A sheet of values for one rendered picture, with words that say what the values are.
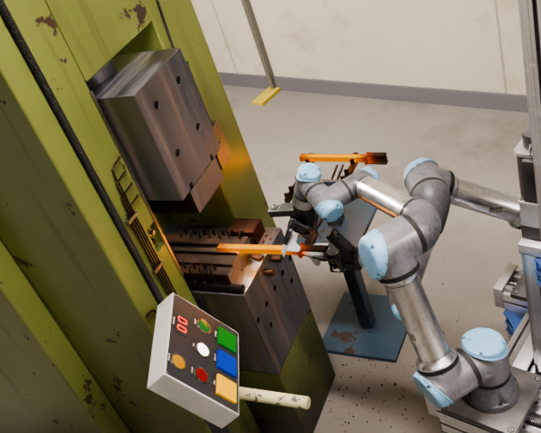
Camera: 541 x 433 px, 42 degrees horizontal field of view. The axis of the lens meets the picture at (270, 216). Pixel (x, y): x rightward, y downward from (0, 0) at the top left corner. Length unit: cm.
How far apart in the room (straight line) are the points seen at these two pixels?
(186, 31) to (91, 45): 52
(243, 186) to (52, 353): 99
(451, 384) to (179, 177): 105
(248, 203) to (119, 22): 100
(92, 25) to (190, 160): 52
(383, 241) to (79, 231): 96
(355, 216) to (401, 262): 135
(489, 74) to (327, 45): 126
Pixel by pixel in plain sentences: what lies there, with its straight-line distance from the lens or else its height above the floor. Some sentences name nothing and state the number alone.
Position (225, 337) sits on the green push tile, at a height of 102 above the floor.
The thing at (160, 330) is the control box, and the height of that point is 118.
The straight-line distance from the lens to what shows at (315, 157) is 310.
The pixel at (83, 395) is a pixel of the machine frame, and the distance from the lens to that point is 293.
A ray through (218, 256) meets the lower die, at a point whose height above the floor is 99.
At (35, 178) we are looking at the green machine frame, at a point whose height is 167.
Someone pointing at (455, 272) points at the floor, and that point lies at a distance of 376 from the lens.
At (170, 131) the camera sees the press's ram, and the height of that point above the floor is 158.
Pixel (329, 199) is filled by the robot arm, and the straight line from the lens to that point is 213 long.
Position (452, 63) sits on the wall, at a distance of 494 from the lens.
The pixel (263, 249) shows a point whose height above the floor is 101.
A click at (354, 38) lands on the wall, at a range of 526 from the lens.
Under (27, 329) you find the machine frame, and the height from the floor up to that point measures 108.
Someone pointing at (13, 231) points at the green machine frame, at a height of 145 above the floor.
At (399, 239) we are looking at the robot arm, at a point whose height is 142.
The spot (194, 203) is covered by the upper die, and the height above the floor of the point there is 132.
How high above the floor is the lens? 257
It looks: 35 degrees down
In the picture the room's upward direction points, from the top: 21 degrees counter-clockwise
